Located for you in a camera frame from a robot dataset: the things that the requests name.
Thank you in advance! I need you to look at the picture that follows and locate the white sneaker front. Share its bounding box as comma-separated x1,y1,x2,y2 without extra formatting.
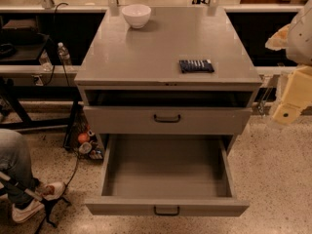
36,181,65,201

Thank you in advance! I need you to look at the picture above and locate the clear plastic water bottle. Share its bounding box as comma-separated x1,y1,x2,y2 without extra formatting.
58,42,72,66

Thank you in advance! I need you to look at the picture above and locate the closed grey upper drawer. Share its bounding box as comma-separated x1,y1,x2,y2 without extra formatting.
84,106,252,135

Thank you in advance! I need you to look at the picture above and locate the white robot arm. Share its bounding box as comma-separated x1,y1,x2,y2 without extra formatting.
265,0,312,125

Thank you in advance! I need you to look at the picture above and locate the person leg in jeans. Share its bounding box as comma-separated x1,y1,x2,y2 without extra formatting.
0,129,37,210

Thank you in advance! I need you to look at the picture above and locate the white sneaker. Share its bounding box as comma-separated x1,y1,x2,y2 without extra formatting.
36,181,65,201
12,199,44,223

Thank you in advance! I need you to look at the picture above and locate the white sneaker rear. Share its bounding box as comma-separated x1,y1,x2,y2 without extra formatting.
12,199,44,223

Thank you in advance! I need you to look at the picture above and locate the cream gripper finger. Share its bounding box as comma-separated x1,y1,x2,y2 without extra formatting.
272,65,312,125
265,24,290,51

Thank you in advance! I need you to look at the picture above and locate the white ceramic bowl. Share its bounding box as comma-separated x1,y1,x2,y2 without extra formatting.
122,4,151,28

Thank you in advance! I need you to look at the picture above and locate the grey drawer cabinet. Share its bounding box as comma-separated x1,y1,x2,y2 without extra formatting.
75,7,260,148

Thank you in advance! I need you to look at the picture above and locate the blue rxbar blueberry bar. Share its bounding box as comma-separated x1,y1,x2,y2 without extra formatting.
179,59,215,73

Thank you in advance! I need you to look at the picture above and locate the pile of toy objects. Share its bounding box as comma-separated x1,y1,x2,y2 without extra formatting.
77,126,103,160

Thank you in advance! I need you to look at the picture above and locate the black side table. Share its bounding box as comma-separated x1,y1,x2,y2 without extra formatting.
0,18,82,132

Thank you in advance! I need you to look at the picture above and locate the black tripod stand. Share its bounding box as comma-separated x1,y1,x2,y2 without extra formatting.
0,171,72,234

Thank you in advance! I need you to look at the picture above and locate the open grey lower drawer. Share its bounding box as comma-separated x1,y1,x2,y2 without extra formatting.
86,135,249,216

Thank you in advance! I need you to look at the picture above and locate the black cable on floor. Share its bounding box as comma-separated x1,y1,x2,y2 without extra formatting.
63,149,82,190

